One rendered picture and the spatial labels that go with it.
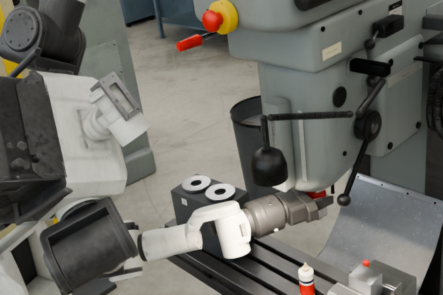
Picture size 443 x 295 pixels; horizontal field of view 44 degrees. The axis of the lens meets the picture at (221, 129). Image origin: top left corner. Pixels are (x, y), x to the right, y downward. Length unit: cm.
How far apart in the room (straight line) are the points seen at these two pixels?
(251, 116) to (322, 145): 248
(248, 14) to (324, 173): 41
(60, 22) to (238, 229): 59
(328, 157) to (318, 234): 216
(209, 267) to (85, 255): 73
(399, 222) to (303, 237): 165
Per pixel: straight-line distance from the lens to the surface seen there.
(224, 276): 165
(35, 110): 104
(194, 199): 166
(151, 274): 322
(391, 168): 170
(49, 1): 116
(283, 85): 116
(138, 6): 861
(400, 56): 130
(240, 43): 116
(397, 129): 136
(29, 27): 112
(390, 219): 172
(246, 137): 330
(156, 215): 369
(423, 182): 166
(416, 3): 134
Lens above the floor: 200
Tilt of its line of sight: 25 degrees down
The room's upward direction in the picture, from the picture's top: 8 degrees counter-clockwise
